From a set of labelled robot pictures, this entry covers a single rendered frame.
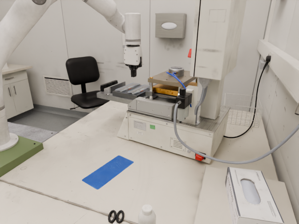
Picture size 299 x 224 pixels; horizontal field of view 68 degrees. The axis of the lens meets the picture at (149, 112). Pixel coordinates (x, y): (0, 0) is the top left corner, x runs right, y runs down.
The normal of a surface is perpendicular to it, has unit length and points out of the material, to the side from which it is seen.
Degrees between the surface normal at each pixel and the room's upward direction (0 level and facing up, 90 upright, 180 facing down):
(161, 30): 90
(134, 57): 90
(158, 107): 90
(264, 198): 5
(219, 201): 0
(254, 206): 3
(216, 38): 90
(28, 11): 121
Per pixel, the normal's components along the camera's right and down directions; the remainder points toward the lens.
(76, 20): -0.34, 0.36
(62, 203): 0.01, -0.92
